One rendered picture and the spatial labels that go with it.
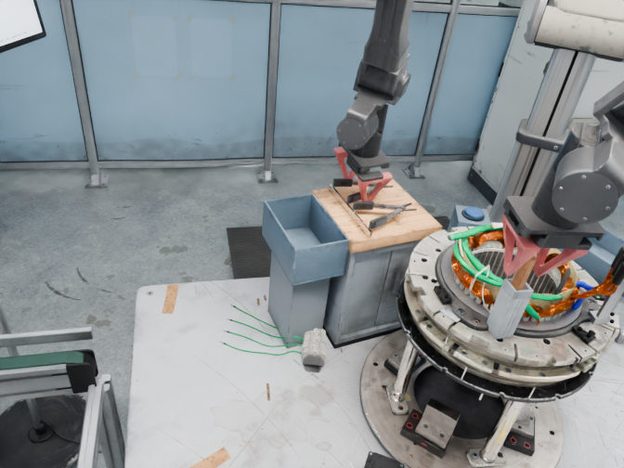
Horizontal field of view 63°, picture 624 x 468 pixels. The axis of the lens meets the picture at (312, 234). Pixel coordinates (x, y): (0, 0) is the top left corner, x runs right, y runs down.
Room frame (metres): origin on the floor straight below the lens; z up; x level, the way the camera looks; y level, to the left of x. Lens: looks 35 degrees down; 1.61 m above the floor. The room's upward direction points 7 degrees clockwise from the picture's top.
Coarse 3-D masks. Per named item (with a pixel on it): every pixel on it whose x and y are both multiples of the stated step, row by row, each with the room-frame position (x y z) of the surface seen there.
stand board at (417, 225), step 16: (320, 192) 0.91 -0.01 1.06; (352, 192) 0.92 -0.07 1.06; (384, 192) 0.94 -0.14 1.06; (400, 192) 0.95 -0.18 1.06; (336, 208) 0.86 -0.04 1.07; (352, 208) 0.86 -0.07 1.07; (352, 224) 0.81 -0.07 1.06; (368, 224) 0.81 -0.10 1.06; (384, 224) 0.82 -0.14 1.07; (400, 224) 0.83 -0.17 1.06; (416, 224) 0.83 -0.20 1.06; (432, 224) 0.84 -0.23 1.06; (352, 240) 0.75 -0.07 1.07; (368, 240) 0.76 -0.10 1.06; (384, 240) 0.78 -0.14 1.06; (400, 240) 0.79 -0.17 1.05
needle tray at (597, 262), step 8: (608, 232) 0.89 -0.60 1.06; (592, 240) 0.91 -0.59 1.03; (600, 240) 0.90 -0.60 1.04; (608, 240) 0.89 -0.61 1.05; (616, 240) 0.88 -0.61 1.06; (592, 248) 0.88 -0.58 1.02; (600, 248) 0.89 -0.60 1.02; (608, 248) 0.88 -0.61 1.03; (616, 248) 0.87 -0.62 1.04; (584, 256) 0.81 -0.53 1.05; (592, 256) 0.80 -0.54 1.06; (600, 256) 0.86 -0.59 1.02; (608, 256) 0.86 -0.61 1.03; (584, 264) 0.81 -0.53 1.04; (592, 264) 0.80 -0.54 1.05; (600, 264) 0.79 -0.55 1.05; (608, 264) 0.78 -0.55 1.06; (592, 272) 0.79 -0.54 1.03; (600, 272) 0.78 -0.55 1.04; (600, 280) 0.78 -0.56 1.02; (616, 304) 0.81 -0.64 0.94
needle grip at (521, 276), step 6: (534, 258) 0.53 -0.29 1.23; (528, 264) 0.53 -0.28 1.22; (522, 270) 0.53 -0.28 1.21; (528, 270) 0.53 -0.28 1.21; (516, 276) 0.53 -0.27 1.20; (522, 276) 0.53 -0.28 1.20; (528, 276) 0.53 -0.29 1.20; (516, 282) 0.53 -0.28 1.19; (522, 282) 0.53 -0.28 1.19; (516, 288) 0.53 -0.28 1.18; (522, 288) 0.53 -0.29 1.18
